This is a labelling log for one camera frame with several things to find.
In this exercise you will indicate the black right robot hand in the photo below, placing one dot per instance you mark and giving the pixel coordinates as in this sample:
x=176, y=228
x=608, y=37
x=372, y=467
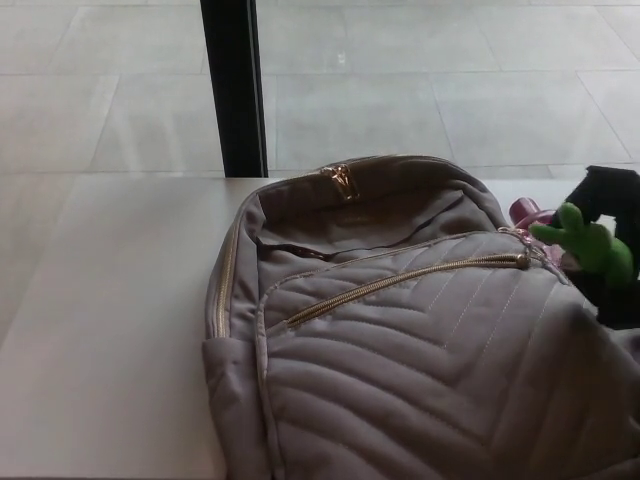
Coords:
x=616, y=190

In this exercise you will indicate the grey quilted backpack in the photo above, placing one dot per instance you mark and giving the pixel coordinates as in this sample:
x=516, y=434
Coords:
x=400, y=360

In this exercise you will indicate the pink transparent water bottle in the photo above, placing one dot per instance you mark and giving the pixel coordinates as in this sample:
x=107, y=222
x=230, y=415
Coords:
x=525, y=209

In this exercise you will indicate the black vertical post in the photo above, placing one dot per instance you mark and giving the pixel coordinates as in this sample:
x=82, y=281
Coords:
x=235, y=90

